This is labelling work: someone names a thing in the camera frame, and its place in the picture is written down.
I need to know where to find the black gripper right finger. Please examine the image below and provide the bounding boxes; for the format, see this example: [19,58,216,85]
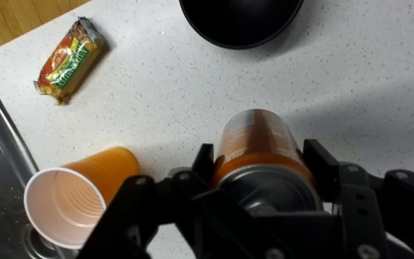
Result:
[303,140,414,259]

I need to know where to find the snack bar wrapper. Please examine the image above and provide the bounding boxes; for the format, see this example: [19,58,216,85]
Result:
[35,18,105,106]

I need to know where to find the orange plastic cup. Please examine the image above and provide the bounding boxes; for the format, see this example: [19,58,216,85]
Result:
[23,147,140,249]

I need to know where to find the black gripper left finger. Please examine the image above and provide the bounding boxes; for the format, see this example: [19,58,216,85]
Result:
[76,144,214,259]

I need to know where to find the stainless steel sink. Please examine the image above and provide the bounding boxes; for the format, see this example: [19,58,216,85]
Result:
[0,100,78,259]

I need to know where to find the black bowl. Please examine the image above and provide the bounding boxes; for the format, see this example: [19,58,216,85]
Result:
[178,0,305,49]

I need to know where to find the orange soda can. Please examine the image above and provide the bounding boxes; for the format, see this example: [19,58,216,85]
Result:
[210,110,322,215]

